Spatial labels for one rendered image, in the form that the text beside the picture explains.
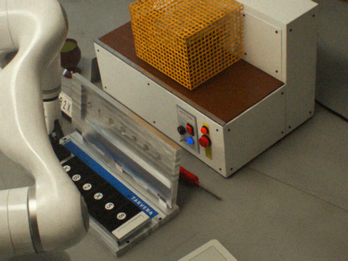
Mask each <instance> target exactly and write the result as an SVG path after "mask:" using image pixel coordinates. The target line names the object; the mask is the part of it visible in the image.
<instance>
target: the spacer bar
mask: <svg viewBox="0 0 348 261"><path fill-rule="evenodd" d="M148 219H150V217H149V216H147V215H146V214H145V213H144V212H143V211H142V212H140V213H138V214H137V215H136V216H135V217H133V218H131V219H130V220H128V221H127V222H126V223H124V224H123V225H121V226H120V227H119V228H117V229H115V230H114V231H113V232H112V234H113V236H114V237H115V238H116V239H117V240H120V239H122V238H123V237H124V236H125V235H127V234H128V233H130V232H131V231H133V230H135V228H137V227H138V226H140V225H141V224H143V223H144V222H145V221H146V220H148Z"/></svg>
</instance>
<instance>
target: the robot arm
mask: <svg viewBox="0 0 348 261"><path fill-rule="evenodd" d="M68 31H69V22H68V19H67V15H66V12H65V10H64V7H63V6H62V4H61V3H59V1H58V0H0V68H1V69H2V71H1V72H0V150H1V152H2V153H4V154H5V155H6V156H7V157H8V158H9V159H11V160H12V161H14V162H16V163H18V164H20V165H21V166H23V167H25V168H26V169H28V170H29V171H30V172H31V173H32V174H33V175H34V177H35V185H34V186H30V187H26V188H17V189H9V190H0V261H72V260H71V258H70V256H69V254H68V253H67V252H66V251H65V249H67V248H71V247H74V246H76V245H78V243H80V242H81V241H82V240H83V239H84V238H85V236H86V234H87V232H88V228H90V216H89V212H88V209H87V206H86V202H85V201H84V197H83V196H81V194H80V192H79V190H78V188H77V186H76V185H75V184H74V182H73V181H72V180H71V178H70V176H69V175H68V174H67V173H66V171H65V169H64V168H63V166H62V164H61V163H60V162H59V160H58V158H57V156H56V154H55V152H57V151H58V150H59V140H60V139H61V138H63V137H64V133H63V131H62V125H63V121H62V112H61V107H60V100H59V94H60V93H61V56H60V51H61V49H62V48H63V46H64V43H65V40H66V37H67V32H68ZM54 128H55V129H54ZM54 132H55V133H56V135H55V136H53V137H52V133H54Z"/></svg>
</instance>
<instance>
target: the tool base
mask: <svg viewBox="0 0 348 261"><path fill-rule="evenodd" d="M74 131H75V132H73V133H72V134H69V135H67V136H65V137H64V138H66V140H64V138H62V139H61V140H59V144H62V145H63V144H64V143H66V142H68V141H70V140H72V141H73V142H74V143H76V145H78V146H79V147H80V148H81V149H83V150H84V151H85V152H86V153H87V154H88V155H90V156H92V157H93V159H94V160H95V161H97V162H99V163H100V164H101V165H102V166H103V167H104V168H106V169H107V170H108V171H109V172H110V173H112V174H113V175H114V176H115V177H116V178H118V179H119V180H120V181H121V182H122V183H123V184H125V185H126V186H127V187H129V188H130V189H131V190H133V191H134V192H135V193H136V194H137V195H138V196H139V197H141V198H142V199H143V200H145V202H146V203H148V204H149V205H150V206H152V207H153V209H155V210H156V211H158V212H159V214H158V216H156V217H155V218H153V219H152V220H151V221H152V223H151V224H149V225H148V226H146V227H145V228H143V229H142V230H141V231H139V232H137V234H135V235H133V237H131V238H129V239H128V240H127V241H129V243H127V242H126V241H125V242H123V243H122V245H120V246H117V245H116V243H115V242H114V241H112V240H111V239H110V238H109V237H108V236H107V235H106V234H105V233H104V232H102V231H101V229H100V228H98V227H97V226H96V225H95V224H94V223H93V222H92V221H91V220H90V228H88V232H90V233H91V234H92V235H93V236H94V237H95V238H96V239H97V240H99V241H100V242H101V243H102V245H104V246H105V247H106V248H107V249H108V250H109V251H110V252H111V253H112V254H113V255H115V256H116V257H118V256H120V255H122V254H123V253H124V252H126V251H127V250H128V249H129V248H131V247H133V246H134V245H136V244H137V243H138V242H139V241H141V240H143V238H145V237H146V236H148V235H149V234H150V233H152V232H153V231H155V230H156V229H157V228H158V227H160V226H162V225H163V224H164V223H166V222H167V221H169V220H170V219H171V218H173V217H174V216H176V215H177V214H178V213H179V212H180V211H179V206H178V205H176V204H175V205H173V206H169V205H168V204H166V199H165V198H163V197H162V196H160V195H159V196H157V195H155V194H154V193H153V192H152V191H151V190H150V189H149V191H146V190H145V189H144V188H143V187H142V186H141V185H139V184H138V183H137V182H136V181H134V180H133V178H134V177H133V176H132V175H130V174H129V173H128V172H127V171H126V170H124V169H123V168H122V164H121V163H120V162H118V161H117V160H116V161H113V160H112V159H111V158H109V157H108V156H107V155H106V154H105V155H106V156H103V155H102V154H101V153H99V151H98V150H96V149H95V148H93V147H92V146H91V144H92V143H91V142H90V141H88V140H87V139H86V138H85V137H84V136H82V133H81V132H80V131H79V130H78V129H74ZM21 167H22V170H23V171H25V172H26V174H28V175H29V176H30V177H31V178H32V179H33V180H34V181H35V177H34V175H33V174H32V173H31V172H30V171H29V170H28V169H26V168H25V167H23V166H21ZM159 218H162V219H161V220H159Z"/></svg>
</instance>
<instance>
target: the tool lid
mask: <svg viewBox="0 0 348 261"><path fill-rule="evenodd" d="M90 103H91V104H92V108H91V106H90ZM101 112H102V113H103V117H102V116H101ZM111 119H113V121H114V125H113V124H112V121H111ZM122 127H123V128H124V129H125V131H126V133H124V132H123V130H122ZM72 128H74V129H79V131H80V132H81V133H82V136H84V137H85V138H86V139H87V140H88V141H90V142H91V143H92V144H91V146H92V147H93V148H95V149H96V150H98V151H99V153H101V154H102V155H103V156H106V155H107V156H108V157H109V158H111V159H112V160H113V161H116V160H117V161H118V162H120V163H121V164H122V168H123V169H124V170H126V171H127V172H128V173H129V174H130V175H132V176H133V177H134V178H133V180H134V181H136V182H137V183H138V184H139V185H141V186H142V187H143V188H144V189H145V190H146V191H149V189H150V190H151V191H152V192H153V193H154V194H155V195H157V196H159V195H160V196H162V197H163V198H165V199H166V204H168V205H169V206H173V205H175V204H176V201H177V190H178V179H179V168H180V162H181V150H182V148H181V147H179V146H178V145H177V144H176V143H174V142H173V141H171V140H170V139H169V138H167V137H166V136H165V135H164V134H162V133H160V132H159V131H157V130H156V129H155V128H153V127H152V126H150V125H149V124H148V123H147V122H145V121H144V120H142V119H141V118H139V117H138V116H137V115H135V114H134V113H133V112H131V111H130V110H128V109H127V108H126V107H124V106H123V105H121V104H120V103H119V102H117V101H116V100H115V99H113V98H112V97H110V96H109V95H107V94H106V93H105V92H103V91H102V90H101V89H99V88H98V87H97V86H95V85H94V84H92V83H91V82H89V81H88V80H87V79H86V78H84V77H83V76H81V75H80V74H78V72H77V73H75V74H72ZM134 135H135V136H136V140H137V142H136V141H135V140H134ZM145 145H147V146H148V148H149V151H148V150H147V149H146V147H145ZM105 154H106V155H105ZM158 154H159V155H160V157H161V160H159V158H158Z"/></svg>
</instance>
